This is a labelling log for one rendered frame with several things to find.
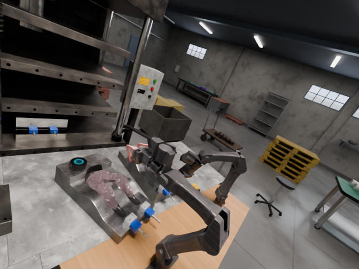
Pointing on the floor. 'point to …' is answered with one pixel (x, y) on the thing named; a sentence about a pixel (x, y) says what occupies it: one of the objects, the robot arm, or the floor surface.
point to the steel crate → (164, 123)
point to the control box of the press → (141, 93)
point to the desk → (214, 103)
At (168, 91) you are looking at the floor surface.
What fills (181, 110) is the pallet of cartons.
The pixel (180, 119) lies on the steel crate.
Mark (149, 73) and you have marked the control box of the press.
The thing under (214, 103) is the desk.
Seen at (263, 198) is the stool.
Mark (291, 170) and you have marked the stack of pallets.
